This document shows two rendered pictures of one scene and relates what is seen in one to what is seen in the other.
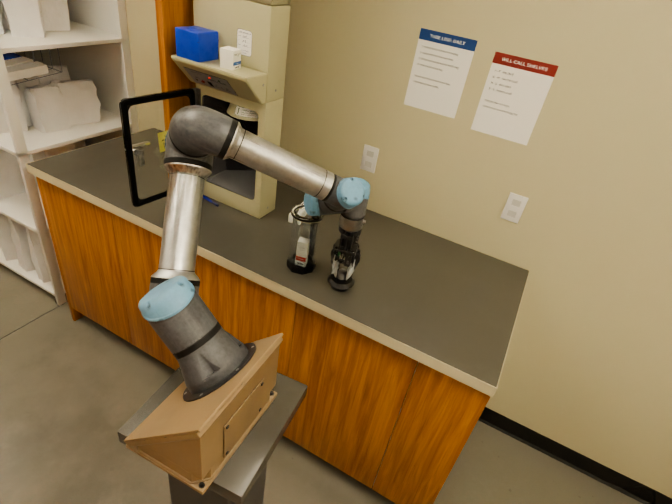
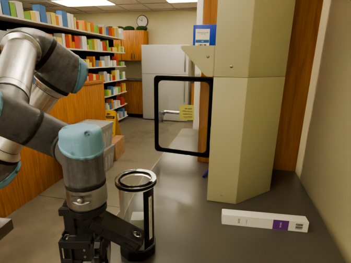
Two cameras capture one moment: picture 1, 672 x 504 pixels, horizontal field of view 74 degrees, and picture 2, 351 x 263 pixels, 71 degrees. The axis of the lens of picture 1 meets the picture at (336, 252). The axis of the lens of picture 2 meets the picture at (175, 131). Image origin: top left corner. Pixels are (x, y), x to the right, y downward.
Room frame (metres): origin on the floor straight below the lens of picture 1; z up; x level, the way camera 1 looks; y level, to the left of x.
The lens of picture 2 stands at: (1.28, -0.47, 1.46)
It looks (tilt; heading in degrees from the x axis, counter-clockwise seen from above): 16 degrees down; 80
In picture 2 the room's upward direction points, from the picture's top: 1 degrees clockwise
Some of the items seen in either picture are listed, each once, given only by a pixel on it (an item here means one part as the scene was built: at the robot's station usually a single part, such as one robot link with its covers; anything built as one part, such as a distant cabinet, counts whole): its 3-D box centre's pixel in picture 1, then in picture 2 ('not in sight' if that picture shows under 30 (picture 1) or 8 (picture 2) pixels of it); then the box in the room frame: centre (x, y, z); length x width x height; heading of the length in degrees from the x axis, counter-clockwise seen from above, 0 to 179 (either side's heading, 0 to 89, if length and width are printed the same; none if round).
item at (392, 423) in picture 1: (265, 302); not in sight; (1.60, 0.29, 0.45); 2.05 x 0.67 x 0.90; 67
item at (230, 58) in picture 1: (230, 58); (202, 38); (1.53, 0.46, 1.54); 0.05 x 0.05 x 0.06; 76
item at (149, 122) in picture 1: (163, 147); (182, 117); (1.51, 0.70, 1.19); 0.30 x 0.01 x 0.40; 152
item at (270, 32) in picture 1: (250, 108); (247, 97); (1.72, 0.43, 1.33); 0.32 x 0.25 x 0.77; 67
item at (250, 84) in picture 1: (218, 79); (202, 61); (1.55, 0.50, 1.46); 0.32 x 0.11 x 0.10; 67
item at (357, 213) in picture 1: (354, 198); (82, 155); (1.18, -0.03, 1.29); 0.09 x 0.08 x 0.11; 121
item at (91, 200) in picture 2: (352, 221); (86, 194); (1.18, -0.03, 1.21); 0.08 x 0.08 x 0.05
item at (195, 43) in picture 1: (197, 43); (206, 37); (1.58, 0.59, 1.56); 0.10 x 0.10 x 0.09; 67
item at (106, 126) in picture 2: not in sight; (90, 137); (0.69, 2.65, 0.49); 0.60 x 0.42 x 0.33; 67
